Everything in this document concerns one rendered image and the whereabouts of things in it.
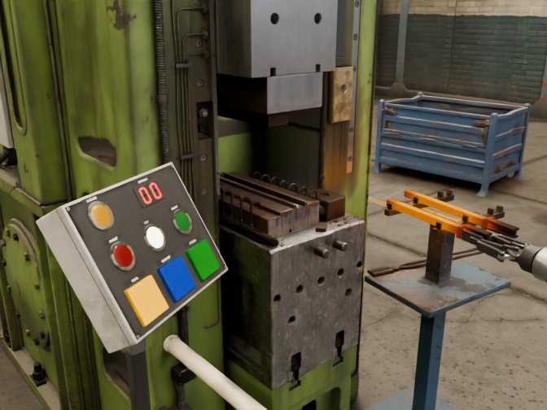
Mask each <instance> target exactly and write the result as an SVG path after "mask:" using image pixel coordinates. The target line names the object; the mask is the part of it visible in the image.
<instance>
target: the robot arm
mask: <svg viewBox="0 0 547 410"><path fill-rule="evenodd" d="M461 240H464V241H466V242H469V243H472V244H474V245H476V246H477V247H476V250H478V251H481V252H483V253H484V254H486V255H490V256H491V257H493V258H495V259H497V260H498V261H499V262H502V263H503V262H504V260H510V261H513V262H517V263H518V264H519V267H520V268H521V269H522V270H523V271H525V272H528V273H531V274H532V275H533V277H534V278H536V279H538V280H540V281H543V282H545V283H547V247H542V246H537V245H536V244H532V243H530V242H523V241H520V240H518V239H515V238H510V237H507V236H505V235H502V234H498V236H497V235H495V234H494V235H491V236H490V241H488V240H485V239H484V237H483V236H479V235H478V234H475V233H472V232H469V231H467V230H464V229H463V230H462V237H461Z"/></svg>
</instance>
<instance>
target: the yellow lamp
mask: <svg viewBox="0 0 547 410"><path fill-rule="evenodd" d="M91 215H92V218H93V220H94V222H95V223H96V224H97V225H99V226H102V227H106V226H108V225H110V223H111V220H112V217H111V214H110V212H109V211H108V209H107V208H106V207H104V206H103V205H100V204H97V205H94V206H93V208H92V210H91Z"/></svg>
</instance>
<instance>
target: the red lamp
mask: <svg viewBox="0 0 547 410"><path fill-rule="evenodd" d="M113 254H114V258H115V261H116V262H117V263H118V264H119V265H120V266H122V267H129V266H130V265H131V264H132V261H133V256H132V253H131V251H130V249H129V248H128V247H127V246H125V245H118V246H116V247H115V249H114V252H113Z"/></svg>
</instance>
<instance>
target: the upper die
mask: <svg viewBox="0 0 547 410"><path fill-rule="evenodd" d="M322 77H323V72H313V73H304V74H295V75H286V76H269V77H260V78H246V77H241V76H229V75H223V74H217V104H219V105H223V106H227V107H235V108H238V109H243V110H247V111H254V112H259V113H262V114H266V115H268V114H274V113H280V112H286V111H297V110H303V109H308V108H314V107H321V106H322Z"/></svg>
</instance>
